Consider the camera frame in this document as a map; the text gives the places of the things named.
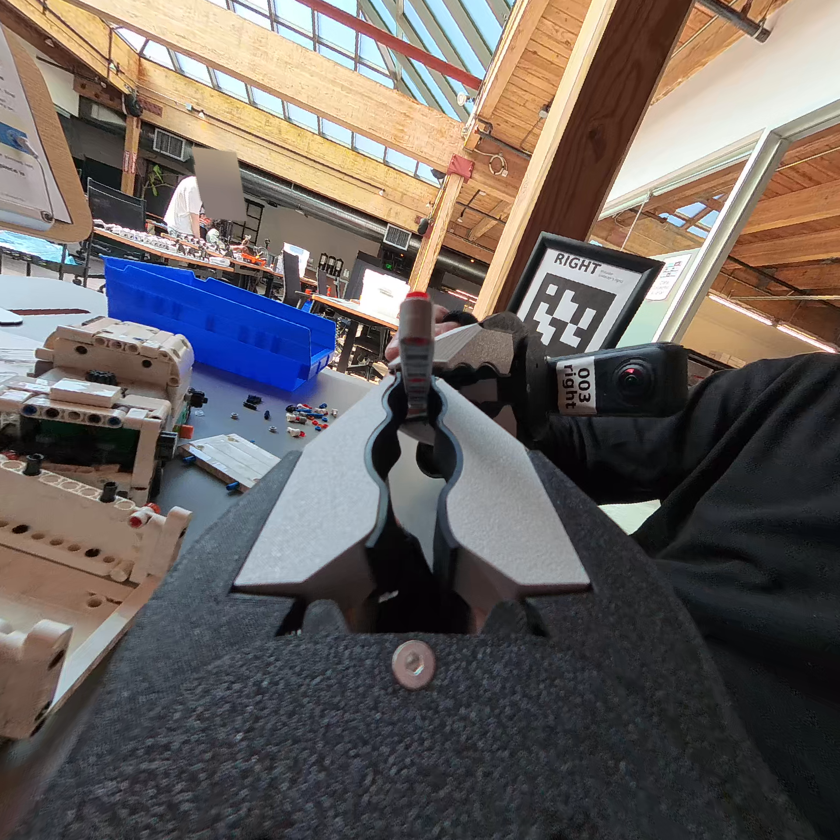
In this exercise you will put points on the wooden clipboard stand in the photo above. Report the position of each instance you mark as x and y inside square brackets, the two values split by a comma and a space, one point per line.
[62, 151]

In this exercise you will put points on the pile of mixed lego pieces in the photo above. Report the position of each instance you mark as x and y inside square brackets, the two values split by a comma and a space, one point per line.
[308, 413]

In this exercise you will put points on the wooden pillar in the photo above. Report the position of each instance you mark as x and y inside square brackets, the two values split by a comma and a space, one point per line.
[577, 164]

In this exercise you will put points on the black office chair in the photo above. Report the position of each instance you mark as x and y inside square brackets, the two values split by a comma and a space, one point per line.
[292, 275]
[115, 216]

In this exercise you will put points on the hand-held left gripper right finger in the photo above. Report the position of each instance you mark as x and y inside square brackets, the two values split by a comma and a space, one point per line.
[518, 518]

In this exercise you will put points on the silver ventilation duct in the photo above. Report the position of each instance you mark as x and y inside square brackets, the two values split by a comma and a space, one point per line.
[315, 203]

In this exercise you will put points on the wall air vent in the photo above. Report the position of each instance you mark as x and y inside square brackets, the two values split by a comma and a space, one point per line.
[169, 143]
[397, 235]

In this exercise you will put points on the white lego panel blue pins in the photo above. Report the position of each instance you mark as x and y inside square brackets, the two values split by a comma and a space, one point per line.
[229, 459]

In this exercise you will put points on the white metal door frame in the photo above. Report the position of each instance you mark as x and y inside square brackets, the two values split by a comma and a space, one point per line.
[735, 229]

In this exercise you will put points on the wooden post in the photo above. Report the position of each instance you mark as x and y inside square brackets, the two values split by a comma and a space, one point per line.
[433, 223]
[130, 154]

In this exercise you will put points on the white display board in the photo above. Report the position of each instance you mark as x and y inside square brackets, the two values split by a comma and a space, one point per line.
[384, 289]

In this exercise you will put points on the red lego pin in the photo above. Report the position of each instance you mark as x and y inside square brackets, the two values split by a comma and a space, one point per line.
[413, 340]
[416, 296]

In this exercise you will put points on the long wooden work table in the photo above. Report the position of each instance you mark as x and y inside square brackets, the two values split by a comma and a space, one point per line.
[164, 253]

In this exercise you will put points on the person's right hand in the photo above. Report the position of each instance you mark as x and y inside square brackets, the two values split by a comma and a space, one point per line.
[394, 346]

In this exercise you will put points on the white and green lego truck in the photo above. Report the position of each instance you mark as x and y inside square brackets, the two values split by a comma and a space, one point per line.
[111, 354]

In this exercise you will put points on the white lego garbage body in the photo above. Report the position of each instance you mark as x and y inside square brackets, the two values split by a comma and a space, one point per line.
[65, 571]

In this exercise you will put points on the printed instruction sheet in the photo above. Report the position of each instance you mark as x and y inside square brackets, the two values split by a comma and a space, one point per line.
[19, 164]

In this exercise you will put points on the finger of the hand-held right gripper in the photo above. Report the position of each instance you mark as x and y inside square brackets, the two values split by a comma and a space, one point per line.
[495, 403]
[459, 344]

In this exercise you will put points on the person's right forearm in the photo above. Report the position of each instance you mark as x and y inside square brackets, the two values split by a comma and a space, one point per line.
[656, 459]

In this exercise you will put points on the wooden standing desk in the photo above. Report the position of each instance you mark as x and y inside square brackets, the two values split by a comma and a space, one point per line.
[354, 312]

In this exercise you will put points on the blue plastic bin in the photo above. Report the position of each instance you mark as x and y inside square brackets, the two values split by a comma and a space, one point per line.
[216, 328]

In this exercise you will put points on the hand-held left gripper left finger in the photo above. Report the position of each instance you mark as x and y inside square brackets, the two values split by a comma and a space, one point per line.
[315, 518]

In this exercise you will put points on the black framed checker poster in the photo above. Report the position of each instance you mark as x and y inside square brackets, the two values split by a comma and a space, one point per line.
[577, 308]

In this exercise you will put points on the grey lego beam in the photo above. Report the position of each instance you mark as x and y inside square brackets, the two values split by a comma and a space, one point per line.
[415, 367]

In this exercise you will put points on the cyan plastic wrap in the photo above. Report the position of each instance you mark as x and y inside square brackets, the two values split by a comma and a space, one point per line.
[33, 249]

